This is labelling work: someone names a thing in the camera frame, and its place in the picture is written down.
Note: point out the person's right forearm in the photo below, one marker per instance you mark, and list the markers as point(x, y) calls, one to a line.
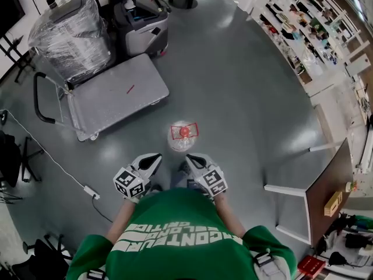
point(230, 214)

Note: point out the grey wheeled machine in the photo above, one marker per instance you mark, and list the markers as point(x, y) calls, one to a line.
point(140, 36)

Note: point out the small wooden box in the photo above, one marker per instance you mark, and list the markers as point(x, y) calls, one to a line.
point(332, 204)

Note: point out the plastic wrapped pallet load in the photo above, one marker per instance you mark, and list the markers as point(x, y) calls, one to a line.
point(73, 34)

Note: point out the red cardboard box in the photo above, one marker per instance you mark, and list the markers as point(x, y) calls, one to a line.
point(311, 265)

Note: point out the white shelf of assorted goods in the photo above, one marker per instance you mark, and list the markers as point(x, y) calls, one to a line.
point(306, 25)

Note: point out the grey platform trolley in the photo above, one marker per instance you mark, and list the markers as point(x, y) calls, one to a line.
point(116, 89)

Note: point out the small red stick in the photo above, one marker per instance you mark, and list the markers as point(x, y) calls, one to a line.
point(130, 89)

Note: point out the black wall screen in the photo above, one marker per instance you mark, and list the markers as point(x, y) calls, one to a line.
point(10, 13)

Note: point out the green item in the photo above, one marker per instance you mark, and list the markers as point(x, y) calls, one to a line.
point(364, 221)

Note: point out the person's green printed shirt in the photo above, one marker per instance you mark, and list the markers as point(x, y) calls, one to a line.
point(180, 249)

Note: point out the dark brown table white legs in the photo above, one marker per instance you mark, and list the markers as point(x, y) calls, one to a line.
point(326, 185)

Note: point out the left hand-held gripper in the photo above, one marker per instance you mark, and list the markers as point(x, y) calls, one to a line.
point(129, 182)

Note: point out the black bag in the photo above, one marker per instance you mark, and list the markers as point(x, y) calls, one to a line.
point(354, 240)

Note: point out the person's left forearm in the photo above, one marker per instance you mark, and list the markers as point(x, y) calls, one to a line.
point(122, 220)

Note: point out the black pouch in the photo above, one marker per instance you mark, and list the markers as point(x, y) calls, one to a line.
point(337, 259)

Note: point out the person's right shoe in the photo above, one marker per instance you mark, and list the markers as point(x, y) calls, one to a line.
point(183, 168)

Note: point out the clear water jug red cap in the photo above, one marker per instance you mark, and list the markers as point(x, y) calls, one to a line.
point(184, 132)

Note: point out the white wristband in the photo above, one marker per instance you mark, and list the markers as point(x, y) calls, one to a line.
point(132, 199)

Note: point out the small potted plant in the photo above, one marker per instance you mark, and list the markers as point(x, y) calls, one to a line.
point(351, 186)

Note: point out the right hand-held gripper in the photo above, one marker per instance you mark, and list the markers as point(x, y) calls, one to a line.
point(211, 182)

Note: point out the white power strip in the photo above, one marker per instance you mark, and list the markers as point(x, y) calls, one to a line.
point(91, 192)

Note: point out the black rolling stand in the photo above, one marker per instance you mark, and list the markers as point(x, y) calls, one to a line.
point(17, 60)

